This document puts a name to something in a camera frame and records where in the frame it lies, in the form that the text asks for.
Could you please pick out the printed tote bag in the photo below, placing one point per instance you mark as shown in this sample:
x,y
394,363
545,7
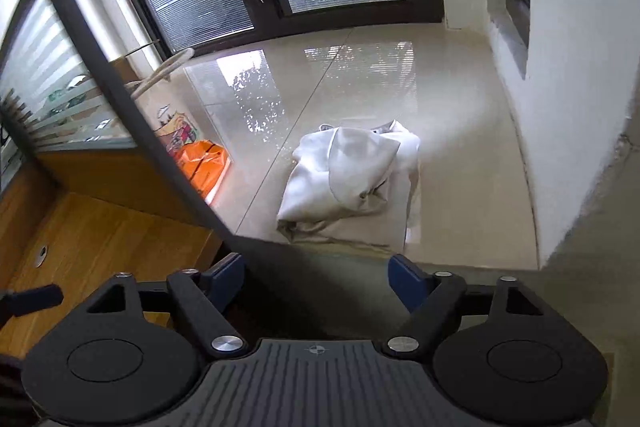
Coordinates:
x,y
172,129

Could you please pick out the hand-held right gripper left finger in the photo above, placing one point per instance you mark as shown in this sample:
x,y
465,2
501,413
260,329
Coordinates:
x,y
225,277

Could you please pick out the cream garment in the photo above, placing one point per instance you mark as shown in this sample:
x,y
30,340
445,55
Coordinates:
x,y
340,187

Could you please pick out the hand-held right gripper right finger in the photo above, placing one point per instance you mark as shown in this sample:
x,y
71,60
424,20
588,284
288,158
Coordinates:
x,y
407,279

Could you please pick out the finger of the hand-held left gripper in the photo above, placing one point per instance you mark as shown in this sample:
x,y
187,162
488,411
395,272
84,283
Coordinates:
x,y
35,299

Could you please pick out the orange bag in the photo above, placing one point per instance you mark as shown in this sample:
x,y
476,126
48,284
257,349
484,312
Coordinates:
x,y
200,162

